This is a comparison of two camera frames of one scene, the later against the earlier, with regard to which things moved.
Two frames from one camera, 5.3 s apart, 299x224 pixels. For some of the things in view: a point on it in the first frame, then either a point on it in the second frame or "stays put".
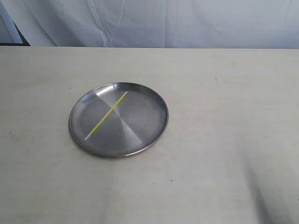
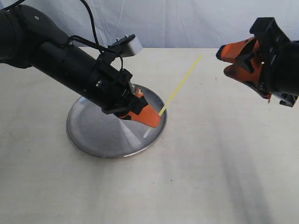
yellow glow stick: (105, 118) → (180, 86)
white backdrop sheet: (269, 24) stays put
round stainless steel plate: (118, 119) stays put
